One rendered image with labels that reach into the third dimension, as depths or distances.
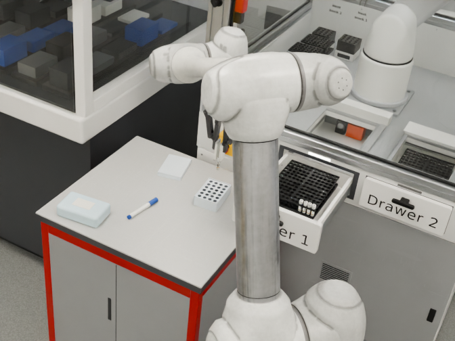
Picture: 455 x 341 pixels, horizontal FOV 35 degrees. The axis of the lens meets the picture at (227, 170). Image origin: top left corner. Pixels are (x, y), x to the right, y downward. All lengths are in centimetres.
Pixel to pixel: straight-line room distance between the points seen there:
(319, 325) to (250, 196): 37
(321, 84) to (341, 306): 53
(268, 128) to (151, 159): 118
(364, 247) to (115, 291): 87
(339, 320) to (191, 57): 79
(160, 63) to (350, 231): 95
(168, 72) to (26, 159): 112
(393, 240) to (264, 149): 107
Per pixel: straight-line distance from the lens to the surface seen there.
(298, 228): 217
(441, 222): 238
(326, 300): 172
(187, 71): 194
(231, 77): 146
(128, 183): 250
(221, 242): 227
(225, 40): 204
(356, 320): 174
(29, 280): 326
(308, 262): 269
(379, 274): 260
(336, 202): 231
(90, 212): 230
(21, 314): 312
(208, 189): 243
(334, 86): 151
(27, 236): 325
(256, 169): 153
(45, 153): 288
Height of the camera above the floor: 223
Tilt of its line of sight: 34 degrees down
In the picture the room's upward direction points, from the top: 6 degrees clockwise
